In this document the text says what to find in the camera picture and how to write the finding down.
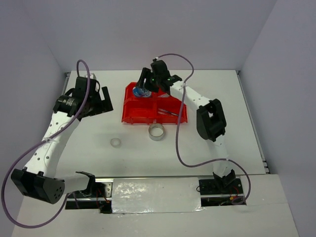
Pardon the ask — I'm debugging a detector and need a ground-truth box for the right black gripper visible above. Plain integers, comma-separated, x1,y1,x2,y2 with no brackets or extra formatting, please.
136,67,161,93

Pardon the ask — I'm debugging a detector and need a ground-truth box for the small clear tape roll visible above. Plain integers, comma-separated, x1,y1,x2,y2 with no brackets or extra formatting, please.
110,138,121,148

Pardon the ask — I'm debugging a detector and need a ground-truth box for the blue pen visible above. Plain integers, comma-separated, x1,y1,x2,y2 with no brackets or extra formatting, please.
158,111,179,117

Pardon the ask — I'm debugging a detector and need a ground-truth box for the large grey tape roll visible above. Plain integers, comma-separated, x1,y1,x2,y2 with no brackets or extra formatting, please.
148,123,165,141

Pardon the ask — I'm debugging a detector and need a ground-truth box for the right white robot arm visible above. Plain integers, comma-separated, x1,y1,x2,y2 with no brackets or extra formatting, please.
136,58,236,193

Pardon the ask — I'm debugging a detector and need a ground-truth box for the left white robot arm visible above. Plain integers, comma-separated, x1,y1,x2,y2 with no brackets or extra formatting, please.
11,73,113,204

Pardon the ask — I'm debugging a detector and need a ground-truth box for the red four-compartment bin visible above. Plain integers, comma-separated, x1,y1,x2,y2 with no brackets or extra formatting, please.
121,82,181,124

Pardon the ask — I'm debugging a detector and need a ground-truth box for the silver foil cover plate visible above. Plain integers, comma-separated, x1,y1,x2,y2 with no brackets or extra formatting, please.
112,177,202,214

